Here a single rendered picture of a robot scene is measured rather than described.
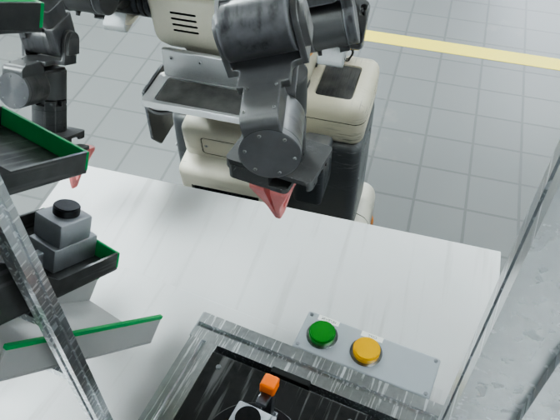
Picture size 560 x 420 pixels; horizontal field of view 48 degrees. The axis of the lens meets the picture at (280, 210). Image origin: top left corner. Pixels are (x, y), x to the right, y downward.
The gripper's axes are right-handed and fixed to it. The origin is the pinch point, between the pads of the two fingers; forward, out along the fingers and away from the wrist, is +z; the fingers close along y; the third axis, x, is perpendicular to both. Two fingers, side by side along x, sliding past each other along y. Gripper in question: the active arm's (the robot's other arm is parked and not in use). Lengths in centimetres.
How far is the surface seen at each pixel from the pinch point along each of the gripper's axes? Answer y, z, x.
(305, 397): 7.5, 26.5, -8.3
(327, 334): 6.7, 26.1, 2.2
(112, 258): -15.5, 2.2, -13.2
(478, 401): 24, -37, -37
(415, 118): -17, 119, 180
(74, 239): -18.9, -0.9, -14.5
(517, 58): 16, 118, 247
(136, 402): -18.3, 37.2, -14.7
